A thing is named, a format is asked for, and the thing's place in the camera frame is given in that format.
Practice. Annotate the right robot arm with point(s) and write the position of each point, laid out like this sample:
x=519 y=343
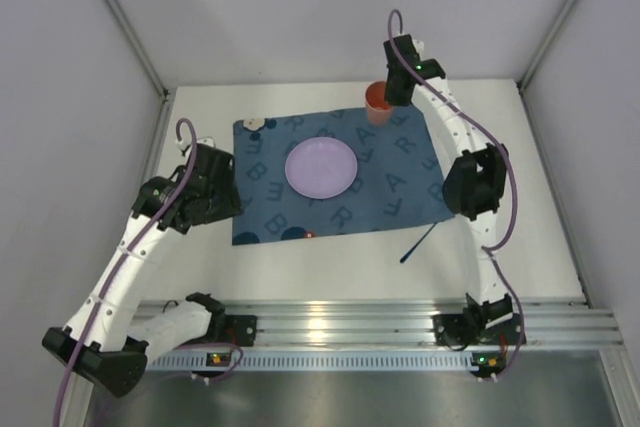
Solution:
x=477 y=173

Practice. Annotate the blue letter-print placemat cloth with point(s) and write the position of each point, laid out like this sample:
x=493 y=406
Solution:
x=397 y=183

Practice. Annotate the left aluminium frame post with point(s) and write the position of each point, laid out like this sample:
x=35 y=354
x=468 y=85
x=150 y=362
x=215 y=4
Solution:
x=133 y=41

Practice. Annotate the right aluminium frame post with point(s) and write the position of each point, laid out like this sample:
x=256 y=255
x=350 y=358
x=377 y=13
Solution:
x=543 y=48

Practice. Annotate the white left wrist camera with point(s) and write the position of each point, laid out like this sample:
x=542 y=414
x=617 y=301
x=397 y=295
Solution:
x=185 y=146

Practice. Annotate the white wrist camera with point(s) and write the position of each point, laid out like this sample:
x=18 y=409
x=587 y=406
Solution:
x=185 y=146
x=419 y=45

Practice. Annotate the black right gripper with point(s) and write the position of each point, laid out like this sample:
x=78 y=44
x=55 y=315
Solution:
x=396 y=92

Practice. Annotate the aluminium frame post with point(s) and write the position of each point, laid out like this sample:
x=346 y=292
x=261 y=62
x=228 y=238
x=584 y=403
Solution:
x=133 y=41
x=543 y=48

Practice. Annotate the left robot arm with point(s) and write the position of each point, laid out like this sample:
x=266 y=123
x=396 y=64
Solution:
x=99 y=342

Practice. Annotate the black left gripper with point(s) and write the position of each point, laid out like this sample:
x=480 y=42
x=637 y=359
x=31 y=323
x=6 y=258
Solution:
x=220 y=192

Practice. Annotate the perforated grey cable duct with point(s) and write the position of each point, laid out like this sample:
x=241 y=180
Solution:
x=253 y=360

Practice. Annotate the aluminium mounting rail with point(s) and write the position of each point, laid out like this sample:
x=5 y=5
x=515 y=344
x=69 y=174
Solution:
x=416 y=324

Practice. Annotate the blue metallic fork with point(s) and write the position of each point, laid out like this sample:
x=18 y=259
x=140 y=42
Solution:
x=411 y=250

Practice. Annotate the purple plastic plate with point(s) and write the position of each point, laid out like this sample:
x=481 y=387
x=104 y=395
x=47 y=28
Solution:
x=321 y=168

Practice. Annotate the orange plastic cup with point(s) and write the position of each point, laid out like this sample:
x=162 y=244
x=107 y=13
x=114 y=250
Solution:
x=378 y=110

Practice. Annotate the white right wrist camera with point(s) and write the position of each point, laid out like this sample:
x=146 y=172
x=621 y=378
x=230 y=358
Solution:
x=419 y=45

